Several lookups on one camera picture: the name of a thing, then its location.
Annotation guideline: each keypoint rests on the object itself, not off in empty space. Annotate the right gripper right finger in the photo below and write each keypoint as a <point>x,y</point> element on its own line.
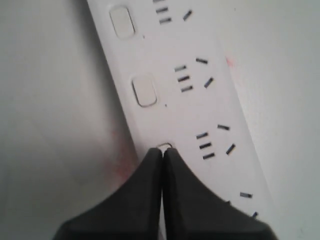
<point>193,212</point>

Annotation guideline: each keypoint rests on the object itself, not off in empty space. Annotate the white five-outlet power strip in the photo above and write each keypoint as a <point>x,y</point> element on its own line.
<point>176,91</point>

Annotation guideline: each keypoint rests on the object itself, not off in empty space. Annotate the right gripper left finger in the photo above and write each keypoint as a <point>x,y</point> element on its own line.
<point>130,213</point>

